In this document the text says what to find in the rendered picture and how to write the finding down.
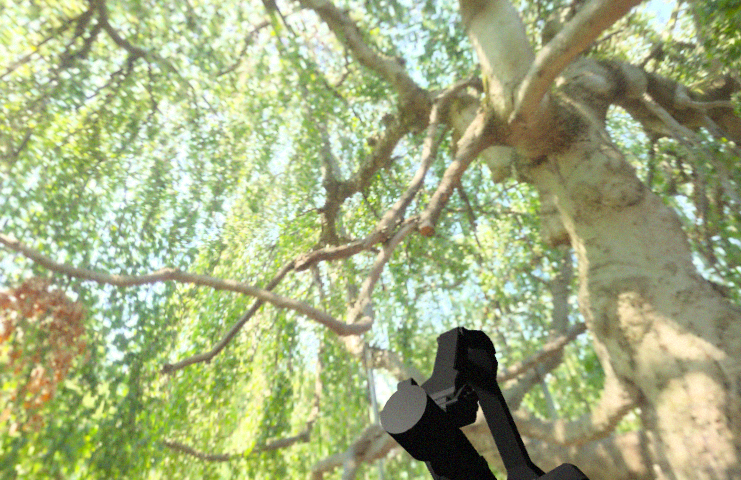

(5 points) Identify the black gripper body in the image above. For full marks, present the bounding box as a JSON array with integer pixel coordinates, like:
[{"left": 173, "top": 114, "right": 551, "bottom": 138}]
[{"left": 439, "top": 455, "right": 590, "bottom": 480}]

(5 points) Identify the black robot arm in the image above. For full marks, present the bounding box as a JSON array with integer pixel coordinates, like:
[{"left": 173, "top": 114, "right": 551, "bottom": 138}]
[{"left": 380, "top": 326, "right": 545, "bottom": 480}]

